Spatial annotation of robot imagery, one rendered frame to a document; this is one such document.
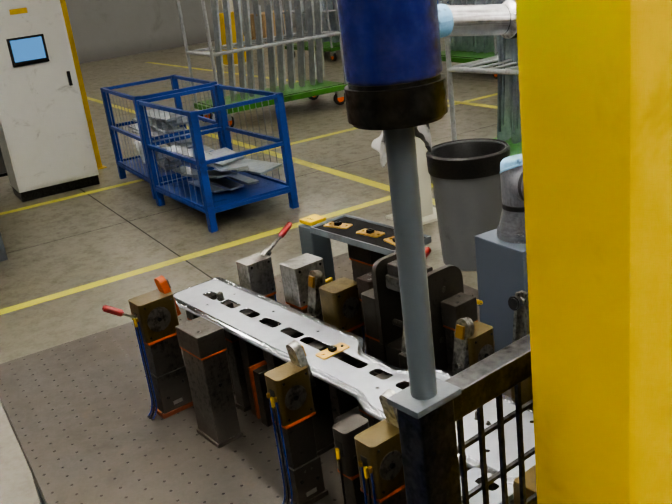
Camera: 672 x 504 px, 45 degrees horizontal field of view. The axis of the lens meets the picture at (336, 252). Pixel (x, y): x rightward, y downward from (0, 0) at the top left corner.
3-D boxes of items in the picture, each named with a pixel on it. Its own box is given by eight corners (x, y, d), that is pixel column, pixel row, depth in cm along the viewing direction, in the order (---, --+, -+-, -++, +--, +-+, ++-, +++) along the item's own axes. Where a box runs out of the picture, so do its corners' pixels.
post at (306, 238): (314, 353, 265) (296, 225, 250) (332, 344, 269) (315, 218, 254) (328, 360, 259) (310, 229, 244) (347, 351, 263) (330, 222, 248)
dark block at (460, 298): (452, 455, 203) (440, 301, 189) (472, 443, 207) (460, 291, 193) (467, 463, 199) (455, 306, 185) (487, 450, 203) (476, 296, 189)
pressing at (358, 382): (156, 301, 246) (155, 297, 245) (220, 278, 258) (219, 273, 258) (519, 494, 141) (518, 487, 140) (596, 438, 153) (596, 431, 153)
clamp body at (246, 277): (252, 365, 262) (234, 261, 250) (282, 352, 269) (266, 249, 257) (265, 372, 257) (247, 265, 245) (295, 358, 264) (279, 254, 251)
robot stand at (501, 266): (531, 338, 256) (525, 218, 243) (579, 360, 240) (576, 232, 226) (482, 359, 247) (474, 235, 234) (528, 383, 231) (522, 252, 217)
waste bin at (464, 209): (419, 261, 525) (409, 151, 500) (479, 240, 548) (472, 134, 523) (469, 281, 483) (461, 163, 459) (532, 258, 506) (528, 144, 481)
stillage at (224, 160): (156, 205, 733) (135, 100, 701) (236, 184, 771) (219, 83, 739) (211, 233, 636) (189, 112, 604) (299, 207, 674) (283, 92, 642)
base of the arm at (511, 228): (525, 222, 240) (524, 189, 236) (563, 233, 227) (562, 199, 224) (486, 235, 233) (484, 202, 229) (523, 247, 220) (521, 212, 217)
